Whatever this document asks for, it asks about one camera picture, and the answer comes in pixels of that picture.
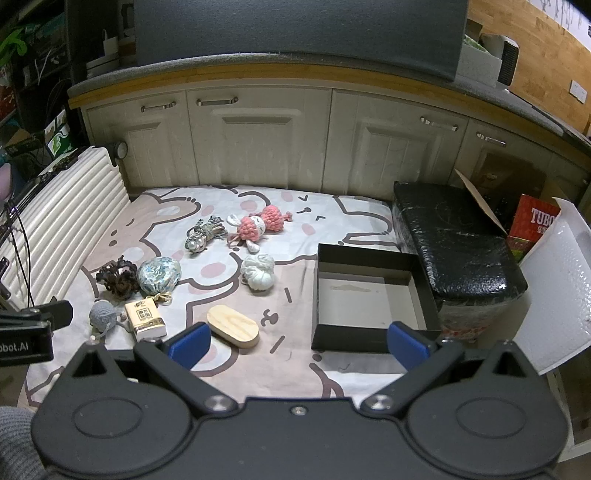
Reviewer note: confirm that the red carton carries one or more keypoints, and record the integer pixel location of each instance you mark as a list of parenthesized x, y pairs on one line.
[(531, 221)]

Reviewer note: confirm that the pink crochet doll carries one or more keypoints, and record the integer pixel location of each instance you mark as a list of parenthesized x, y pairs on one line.
[(251, 226)]

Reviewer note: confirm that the white storage box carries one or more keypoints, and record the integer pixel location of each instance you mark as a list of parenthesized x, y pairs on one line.
[(111, 55)]

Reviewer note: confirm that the oval wooden block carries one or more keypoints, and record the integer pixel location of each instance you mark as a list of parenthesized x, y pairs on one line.
[(231, 325)]

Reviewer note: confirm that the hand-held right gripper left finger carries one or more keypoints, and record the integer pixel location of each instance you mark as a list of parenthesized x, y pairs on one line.
[(189, 345)]

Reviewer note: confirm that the blue floral fabric pouch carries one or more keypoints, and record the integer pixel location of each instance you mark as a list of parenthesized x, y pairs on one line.
[(157, 274)]

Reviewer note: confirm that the dark grey back cushion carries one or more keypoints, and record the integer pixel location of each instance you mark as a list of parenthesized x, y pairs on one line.
[(295, 27)]

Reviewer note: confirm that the bear print blanket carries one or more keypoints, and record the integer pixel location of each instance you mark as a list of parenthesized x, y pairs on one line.
[(295, 240)]

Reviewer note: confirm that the brown cardboard box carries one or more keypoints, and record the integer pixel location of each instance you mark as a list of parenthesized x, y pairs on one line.
[(480, 198)]

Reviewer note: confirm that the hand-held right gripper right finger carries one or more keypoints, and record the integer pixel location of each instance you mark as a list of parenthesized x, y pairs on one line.
[(407, 347)]

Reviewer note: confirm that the white yarn ball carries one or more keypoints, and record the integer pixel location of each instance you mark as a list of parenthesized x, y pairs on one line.
[(258, 272)]

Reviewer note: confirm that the beige tissue packet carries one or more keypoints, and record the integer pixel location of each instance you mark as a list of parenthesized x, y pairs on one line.
[(145, 321)]

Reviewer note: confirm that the green printed carton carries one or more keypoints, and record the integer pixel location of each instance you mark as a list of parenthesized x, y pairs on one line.
[(60, 134)]

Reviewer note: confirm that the dark brown scrunchie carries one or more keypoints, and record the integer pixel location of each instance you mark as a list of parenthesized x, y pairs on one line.
[(120, 281)]

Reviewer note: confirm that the white wall socket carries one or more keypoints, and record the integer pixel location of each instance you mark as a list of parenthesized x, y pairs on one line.
[(579, 91)]

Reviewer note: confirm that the white heater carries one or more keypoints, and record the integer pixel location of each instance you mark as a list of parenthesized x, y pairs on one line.
[(505, 60)]

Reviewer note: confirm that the white open box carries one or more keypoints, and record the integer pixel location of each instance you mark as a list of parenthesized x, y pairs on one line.
[(475, 62)]

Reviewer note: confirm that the black box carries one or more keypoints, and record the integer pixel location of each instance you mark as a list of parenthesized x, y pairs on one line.
[(364, 295)]

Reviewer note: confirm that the grey knitted mouse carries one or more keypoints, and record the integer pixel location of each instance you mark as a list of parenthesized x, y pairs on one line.
[(104, 316)]

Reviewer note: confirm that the cream cabinet door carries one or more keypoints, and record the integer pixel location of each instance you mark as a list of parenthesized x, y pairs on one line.
[(392, 157), (258, 147), (466, 152), (157, 147)]

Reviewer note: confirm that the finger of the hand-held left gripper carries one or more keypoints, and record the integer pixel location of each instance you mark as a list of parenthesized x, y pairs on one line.
[(55, 314)]

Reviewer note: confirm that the black wrapped package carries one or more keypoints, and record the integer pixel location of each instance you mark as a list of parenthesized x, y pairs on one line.
[(452, 240)]

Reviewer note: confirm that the grey knit clothing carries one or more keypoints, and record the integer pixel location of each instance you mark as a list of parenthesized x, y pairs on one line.
[(16, 443)]

